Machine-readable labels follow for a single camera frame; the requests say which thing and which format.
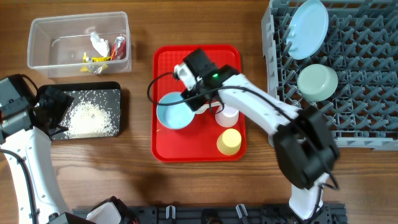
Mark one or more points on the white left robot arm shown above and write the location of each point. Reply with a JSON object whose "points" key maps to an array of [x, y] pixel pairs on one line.
{"points": [[26, 135]]}

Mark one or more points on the grey dishwasher rack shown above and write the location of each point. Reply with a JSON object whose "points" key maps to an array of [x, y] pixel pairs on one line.
{"points": [[361, 47]]}

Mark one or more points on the white plastic fork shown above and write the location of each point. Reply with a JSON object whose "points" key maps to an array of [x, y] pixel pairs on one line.
{"points": [[203, 108]]}

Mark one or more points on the mint green bowl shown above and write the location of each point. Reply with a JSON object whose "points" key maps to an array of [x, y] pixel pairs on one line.
{"points": [[317, 82]]}

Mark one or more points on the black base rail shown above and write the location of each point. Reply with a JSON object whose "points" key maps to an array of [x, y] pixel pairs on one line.
{"points": [[330, 213]]}

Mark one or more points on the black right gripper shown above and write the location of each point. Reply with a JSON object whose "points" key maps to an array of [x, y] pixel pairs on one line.
{"points": [[195, 104]]}

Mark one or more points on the black plastic bin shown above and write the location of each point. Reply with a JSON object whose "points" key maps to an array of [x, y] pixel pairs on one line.
{"points": [[93, 88]]}

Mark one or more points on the red snack wrapper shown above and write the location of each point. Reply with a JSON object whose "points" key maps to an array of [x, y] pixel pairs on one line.
{"points": [[119, 48]]}

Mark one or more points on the white rice pile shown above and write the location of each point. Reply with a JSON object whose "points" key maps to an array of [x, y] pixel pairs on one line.
{"points": [[88, 119]]}

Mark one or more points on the light blue bowl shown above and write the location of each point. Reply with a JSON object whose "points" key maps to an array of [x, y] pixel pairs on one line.
{"points": [[174, 116]]}

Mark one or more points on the red plastic tray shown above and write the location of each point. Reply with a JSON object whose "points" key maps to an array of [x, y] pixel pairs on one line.
{"points": [[197, 141]]}

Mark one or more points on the light blue plate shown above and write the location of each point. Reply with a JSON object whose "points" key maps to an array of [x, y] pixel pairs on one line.
{"points": [[308, 29]]}

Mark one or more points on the white tissue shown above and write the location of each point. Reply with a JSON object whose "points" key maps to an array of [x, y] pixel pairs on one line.
{"points": [[100, 45]]}

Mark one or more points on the clear plastic bin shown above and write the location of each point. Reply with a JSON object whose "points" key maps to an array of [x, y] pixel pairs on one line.
{"points": [[56, 44]]}

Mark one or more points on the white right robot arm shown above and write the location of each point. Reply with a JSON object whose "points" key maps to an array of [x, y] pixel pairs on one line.
{"points": [[305, 149]]}

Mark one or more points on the yellow plastic cup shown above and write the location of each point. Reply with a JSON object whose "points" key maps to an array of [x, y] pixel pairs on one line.
{"points": [[229, 142]]}

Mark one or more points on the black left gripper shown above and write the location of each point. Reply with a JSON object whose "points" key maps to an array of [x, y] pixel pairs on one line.
{"points": [[61, 104]]}

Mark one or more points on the yellow candy wrapper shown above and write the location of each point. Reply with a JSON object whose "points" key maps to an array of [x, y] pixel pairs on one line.
{"points": [[96, 65]]}

